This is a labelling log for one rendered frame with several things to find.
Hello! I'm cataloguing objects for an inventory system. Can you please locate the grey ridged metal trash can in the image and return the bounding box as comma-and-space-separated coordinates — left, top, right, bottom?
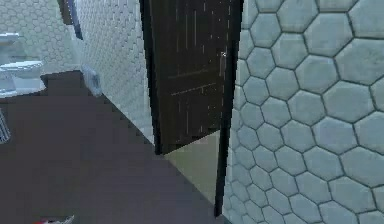
81, 64, 103, 98

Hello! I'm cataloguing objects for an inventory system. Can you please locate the dark brown room door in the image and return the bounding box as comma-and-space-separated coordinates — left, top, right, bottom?
139, 0, 245, 218

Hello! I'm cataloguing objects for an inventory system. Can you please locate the red and white object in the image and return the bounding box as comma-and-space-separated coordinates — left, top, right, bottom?
32, 214, 76, 224

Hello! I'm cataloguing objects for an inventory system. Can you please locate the white toilet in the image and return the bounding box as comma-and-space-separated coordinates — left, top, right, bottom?
0, 32, 47, 99

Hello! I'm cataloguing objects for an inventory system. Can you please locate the silver door handle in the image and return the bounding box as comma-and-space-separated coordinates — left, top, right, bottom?
218, 50, 228, 78

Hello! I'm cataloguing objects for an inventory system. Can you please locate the dark framed wall picture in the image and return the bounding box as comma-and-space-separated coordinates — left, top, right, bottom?
57, 0, 84, 41

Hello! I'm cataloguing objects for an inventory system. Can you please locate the white wire basket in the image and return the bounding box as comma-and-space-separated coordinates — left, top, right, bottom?
0, 109, 12, 145

